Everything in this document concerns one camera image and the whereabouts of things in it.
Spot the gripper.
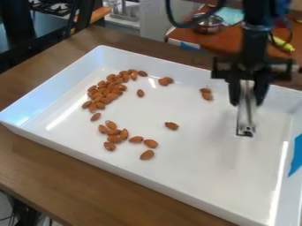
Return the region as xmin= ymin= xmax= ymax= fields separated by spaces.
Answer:
xmin=211 ymin=27 xmax=295 ymax=107

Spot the silver metal tool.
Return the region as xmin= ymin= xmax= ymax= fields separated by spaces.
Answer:
xmin=234 ymin=79 xmax=259 ymax=139

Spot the yellow green toy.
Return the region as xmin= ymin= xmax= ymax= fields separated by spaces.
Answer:
xmin=272 ymin=34 xmax=297 ymax=55

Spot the blue cloth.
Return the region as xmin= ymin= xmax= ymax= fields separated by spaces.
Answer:
xmin=213 ymin=6 xmax=245 ymax=26

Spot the silver pot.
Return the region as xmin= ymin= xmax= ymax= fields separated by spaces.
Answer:
xmin=190 ymin=12 xmax=226 ymax=35

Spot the white tray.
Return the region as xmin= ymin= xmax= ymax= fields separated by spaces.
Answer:
xmin=0 ymin=44 xmax=302 ymax=226

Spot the black metal frame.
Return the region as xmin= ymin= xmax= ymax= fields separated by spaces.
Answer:
xmin=0 ymin=0 xmax=104 ymax=72

